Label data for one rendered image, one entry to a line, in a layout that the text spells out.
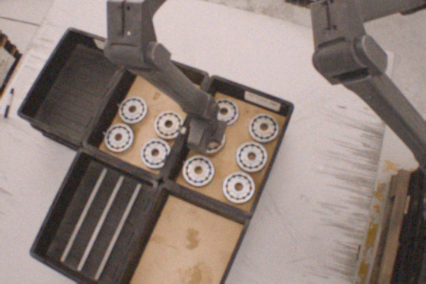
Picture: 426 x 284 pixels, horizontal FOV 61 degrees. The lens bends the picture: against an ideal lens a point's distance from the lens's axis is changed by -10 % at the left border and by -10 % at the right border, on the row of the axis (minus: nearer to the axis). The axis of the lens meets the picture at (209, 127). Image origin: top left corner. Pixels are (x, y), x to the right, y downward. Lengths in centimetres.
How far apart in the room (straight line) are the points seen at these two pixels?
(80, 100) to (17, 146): 37
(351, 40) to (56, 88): 120
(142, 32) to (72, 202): 85
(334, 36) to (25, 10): 269
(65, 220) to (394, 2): 118
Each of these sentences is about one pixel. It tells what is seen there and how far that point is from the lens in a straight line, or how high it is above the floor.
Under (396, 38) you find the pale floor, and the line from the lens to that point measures 278.
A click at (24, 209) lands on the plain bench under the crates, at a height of 70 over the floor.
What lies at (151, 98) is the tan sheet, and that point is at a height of 83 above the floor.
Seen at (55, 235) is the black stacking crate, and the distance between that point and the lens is 141.
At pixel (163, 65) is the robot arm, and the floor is 148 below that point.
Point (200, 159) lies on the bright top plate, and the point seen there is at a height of 86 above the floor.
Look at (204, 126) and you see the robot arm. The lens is 107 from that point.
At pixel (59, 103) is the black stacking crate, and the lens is 155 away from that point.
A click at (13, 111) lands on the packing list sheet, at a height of 70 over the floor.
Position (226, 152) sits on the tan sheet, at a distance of 134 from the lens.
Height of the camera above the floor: 211
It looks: 69 degrees down
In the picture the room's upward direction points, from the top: 8 degrees counter-clockwise
